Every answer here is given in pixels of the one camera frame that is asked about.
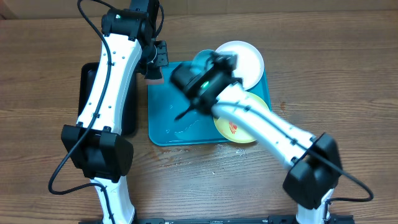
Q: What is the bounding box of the yellow green-rimmed round plate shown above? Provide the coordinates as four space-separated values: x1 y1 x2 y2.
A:
213 91 271 144

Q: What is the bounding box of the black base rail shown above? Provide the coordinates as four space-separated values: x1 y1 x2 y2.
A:
79 214 355 224

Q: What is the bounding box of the green and red sponge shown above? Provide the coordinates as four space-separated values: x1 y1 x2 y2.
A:
144 68 164 85

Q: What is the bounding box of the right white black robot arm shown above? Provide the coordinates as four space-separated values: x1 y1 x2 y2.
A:
170 51 342 223

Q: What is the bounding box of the light blue round plate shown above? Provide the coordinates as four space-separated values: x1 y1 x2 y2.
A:
190 49 214 75

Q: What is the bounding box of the teal plastic serving tray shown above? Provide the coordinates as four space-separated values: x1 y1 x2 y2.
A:
147 60 272 147

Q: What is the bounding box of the white round plate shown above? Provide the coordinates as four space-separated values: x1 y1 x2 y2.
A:
215 40 265 90

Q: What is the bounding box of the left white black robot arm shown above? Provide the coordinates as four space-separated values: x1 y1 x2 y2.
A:
62 4 169 223

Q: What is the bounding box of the black rectangular tray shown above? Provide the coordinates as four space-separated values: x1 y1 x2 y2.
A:
78 62 137 136

